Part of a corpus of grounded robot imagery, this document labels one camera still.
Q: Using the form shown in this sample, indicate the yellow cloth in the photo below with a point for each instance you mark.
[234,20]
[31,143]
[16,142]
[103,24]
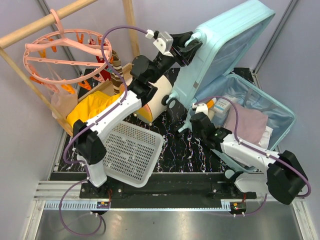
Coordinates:
[91,106]

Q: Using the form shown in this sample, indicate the wooden clothes rack frame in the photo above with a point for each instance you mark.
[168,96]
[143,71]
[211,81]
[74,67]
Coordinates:
[24,32]

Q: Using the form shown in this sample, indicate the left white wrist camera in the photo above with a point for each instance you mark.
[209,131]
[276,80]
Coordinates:
[164,43]

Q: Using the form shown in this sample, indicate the pink round clip hanger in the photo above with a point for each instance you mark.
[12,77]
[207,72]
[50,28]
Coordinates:
[66,48]

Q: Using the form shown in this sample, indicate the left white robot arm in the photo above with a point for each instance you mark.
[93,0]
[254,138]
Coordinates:
[90,135]

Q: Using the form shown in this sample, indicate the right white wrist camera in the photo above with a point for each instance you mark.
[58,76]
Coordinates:
[200,108]

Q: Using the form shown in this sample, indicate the translucent plastic bag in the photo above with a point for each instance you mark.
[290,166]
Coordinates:
[64,98]

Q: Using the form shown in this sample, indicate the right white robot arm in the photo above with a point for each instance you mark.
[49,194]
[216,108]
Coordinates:
[252,168]

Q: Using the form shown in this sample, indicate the light blue ribbed suitcase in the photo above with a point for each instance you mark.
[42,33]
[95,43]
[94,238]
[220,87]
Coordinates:
[225,40]

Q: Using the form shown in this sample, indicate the brown striped sock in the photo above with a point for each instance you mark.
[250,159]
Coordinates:
[116,78]

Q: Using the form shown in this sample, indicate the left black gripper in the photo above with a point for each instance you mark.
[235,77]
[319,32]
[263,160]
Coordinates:
[187,54]

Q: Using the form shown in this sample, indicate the folded mauve towel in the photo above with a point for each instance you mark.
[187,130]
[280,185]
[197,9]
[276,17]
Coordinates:
[251,123]

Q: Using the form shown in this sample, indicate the orange capped tube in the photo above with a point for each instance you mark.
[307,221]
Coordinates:
[211,103]

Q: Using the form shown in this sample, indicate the pink toy washing machine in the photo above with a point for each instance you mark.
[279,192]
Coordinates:
[149,112]

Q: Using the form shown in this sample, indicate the cream cosmetic bottle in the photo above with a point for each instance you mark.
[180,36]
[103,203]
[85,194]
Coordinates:
[211,114]

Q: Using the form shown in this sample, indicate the white perforated plastic basket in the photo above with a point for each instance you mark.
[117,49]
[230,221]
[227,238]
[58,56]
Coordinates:
[131,153]

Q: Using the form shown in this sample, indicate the aluminium rail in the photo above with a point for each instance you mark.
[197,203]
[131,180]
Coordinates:
[52,190]

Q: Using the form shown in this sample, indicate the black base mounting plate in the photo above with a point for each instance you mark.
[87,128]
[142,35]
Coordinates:
[179,202]

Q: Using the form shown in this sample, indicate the red hanging sock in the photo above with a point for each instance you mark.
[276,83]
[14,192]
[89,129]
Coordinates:
[104,75]

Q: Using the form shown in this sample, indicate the black marble pattern mat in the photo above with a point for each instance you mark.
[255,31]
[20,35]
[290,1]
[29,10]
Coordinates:
[178,154]

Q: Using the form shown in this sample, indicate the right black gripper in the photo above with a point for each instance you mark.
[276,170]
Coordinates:
[194,133]

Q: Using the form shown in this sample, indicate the white cosmetic box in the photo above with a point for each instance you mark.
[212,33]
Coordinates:
[221,106]

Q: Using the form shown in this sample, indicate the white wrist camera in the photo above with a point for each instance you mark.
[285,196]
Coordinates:
[164,43]
[200,108]

